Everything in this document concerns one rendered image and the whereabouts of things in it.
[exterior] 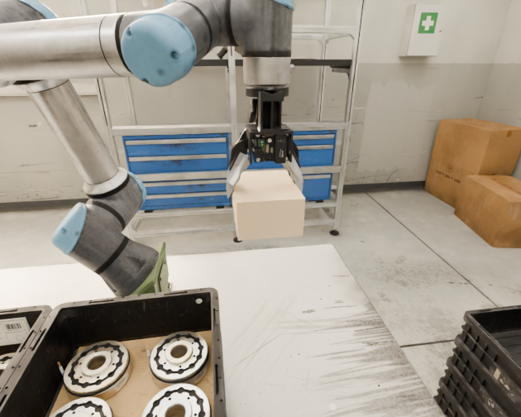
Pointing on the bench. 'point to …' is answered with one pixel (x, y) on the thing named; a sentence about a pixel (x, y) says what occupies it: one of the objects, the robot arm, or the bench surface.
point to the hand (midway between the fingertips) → (264, 194)
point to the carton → (268, 206)
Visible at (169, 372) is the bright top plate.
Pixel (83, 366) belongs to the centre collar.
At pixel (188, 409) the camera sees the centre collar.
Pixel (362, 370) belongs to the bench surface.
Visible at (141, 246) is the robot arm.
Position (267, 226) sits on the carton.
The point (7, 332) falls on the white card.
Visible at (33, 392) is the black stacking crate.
